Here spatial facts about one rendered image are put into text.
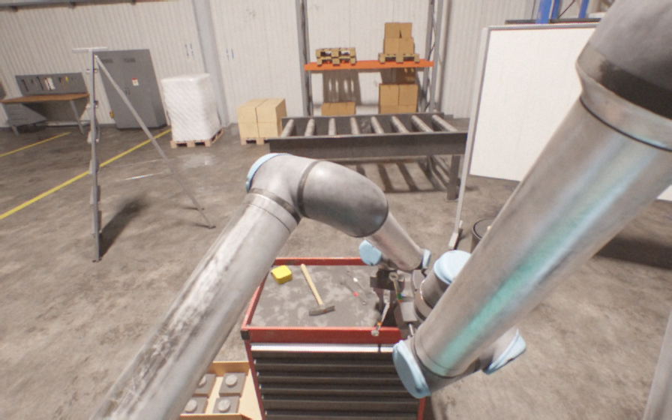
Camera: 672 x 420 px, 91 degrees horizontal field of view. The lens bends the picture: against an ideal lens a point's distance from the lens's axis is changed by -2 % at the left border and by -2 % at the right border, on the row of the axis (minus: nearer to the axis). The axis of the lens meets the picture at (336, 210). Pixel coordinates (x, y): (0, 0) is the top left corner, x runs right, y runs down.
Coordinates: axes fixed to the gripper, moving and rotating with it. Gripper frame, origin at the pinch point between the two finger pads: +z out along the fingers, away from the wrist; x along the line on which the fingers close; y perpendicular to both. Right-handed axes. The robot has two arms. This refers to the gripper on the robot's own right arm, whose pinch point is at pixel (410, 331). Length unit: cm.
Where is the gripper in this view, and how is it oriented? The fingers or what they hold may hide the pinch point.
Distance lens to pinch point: 97.7
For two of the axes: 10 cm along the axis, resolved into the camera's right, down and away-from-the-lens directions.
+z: -1.4, 6.4, 7.5
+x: 9.8, 0.0, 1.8
